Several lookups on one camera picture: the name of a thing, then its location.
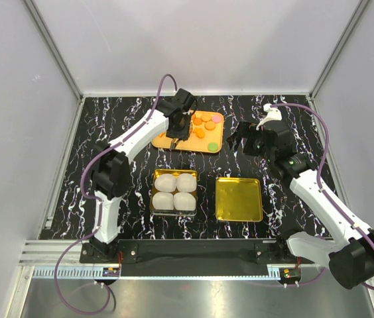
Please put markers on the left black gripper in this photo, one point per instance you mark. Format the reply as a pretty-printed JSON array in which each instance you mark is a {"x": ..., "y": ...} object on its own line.
[{"x": 182, "y": 134}]

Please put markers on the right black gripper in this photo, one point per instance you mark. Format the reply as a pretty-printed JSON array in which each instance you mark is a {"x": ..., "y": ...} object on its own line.
[{"x": 247, "y": 130}]

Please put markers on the orange fish cookie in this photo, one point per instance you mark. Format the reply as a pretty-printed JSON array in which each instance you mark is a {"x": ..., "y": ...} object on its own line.
[{"x": 199, "y": 132}]

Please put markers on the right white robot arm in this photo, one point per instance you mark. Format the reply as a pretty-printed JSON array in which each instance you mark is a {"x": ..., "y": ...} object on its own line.
[{"x": 349, "y": 255}]

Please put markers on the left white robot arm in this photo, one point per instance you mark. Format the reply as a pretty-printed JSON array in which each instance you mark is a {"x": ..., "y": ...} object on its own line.
[{"x": 107, "y": 178}]

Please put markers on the pink cookie top right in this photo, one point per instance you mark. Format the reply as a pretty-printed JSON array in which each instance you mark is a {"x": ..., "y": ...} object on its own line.
[{"x": 216, "y": 118}]

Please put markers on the green cookie bottom right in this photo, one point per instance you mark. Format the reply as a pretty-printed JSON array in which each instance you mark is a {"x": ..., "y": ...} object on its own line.
[{"x": 212, "y": 147}]

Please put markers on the orange round cookie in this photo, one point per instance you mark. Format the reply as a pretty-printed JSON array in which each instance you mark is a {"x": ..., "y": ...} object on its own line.
[{"x": 210, "y": 125}]

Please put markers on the orange plastic tray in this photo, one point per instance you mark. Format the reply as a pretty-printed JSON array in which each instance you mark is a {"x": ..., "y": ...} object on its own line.
[{"x": 195, "y": 144}]

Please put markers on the gold tin lid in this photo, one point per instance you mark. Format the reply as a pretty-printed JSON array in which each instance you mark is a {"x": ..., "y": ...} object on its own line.
[{"x": 239, "y": 200}]

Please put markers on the gold tin with cups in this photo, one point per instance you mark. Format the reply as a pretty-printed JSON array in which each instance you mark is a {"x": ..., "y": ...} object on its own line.
[{"x": 174, "y": 193}]

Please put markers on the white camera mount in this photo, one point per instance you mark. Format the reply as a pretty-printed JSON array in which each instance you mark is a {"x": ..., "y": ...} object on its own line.
[{"x": 272, "y": 114}]

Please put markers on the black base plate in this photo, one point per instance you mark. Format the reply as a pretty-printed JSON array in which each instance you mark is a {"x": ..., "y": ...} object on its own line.
[{"x": 194, "y": 258}]

